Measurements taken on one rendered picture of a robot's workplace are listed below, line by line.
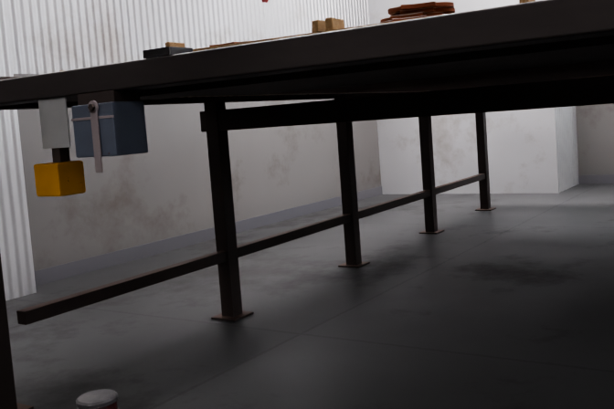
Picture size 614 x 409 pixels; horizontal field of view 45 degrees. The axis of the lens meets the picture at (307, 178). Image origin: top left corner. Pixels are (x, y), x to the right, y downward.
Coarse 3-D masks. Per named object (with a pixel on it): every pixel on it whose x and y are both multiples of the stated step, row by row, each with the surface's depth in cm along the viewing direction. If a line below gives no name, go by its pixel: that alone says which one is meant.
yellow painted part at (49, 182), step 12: (60, 156) 180; (36, 168) 180; (48, 168) 177; (60, 168) 176; (72, 168) 179; (36, 180) 180; (48, 180) 178; (60, 180) 176; (72, 180) 179; (84, 180) 182; (48, 192) 178; (60, 192) 176; (72, 192) 179; (84, 192) 182
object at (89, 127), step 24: (96, 96) 168; (120, 96) 167; (72, 120) 171; (96, 120) 166; (120, 120) 166; (144, 120) 172; (96, 144) 167; (120, 144) 165; (144, 144) 172; (96, 168) 168
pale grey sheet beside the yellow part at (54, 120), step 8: (40, 104) 180; (48, 104) 179; (56, 104) 177; (64, 104) 176; (40, 112) 181; (48, 112) 179; (56, 112) 178; (64, 112) 176; (40, 120) 181; (48, 120) 179; (56, 120) 178; (64, 120) 176; (48, 128) 180; (56, 128) 178; (64, 128) 177; (48, 136) 180; (56, 136) 179; (64, 136) 177; (48, 144) 180; (56, 144) 179; (64, 144) 177
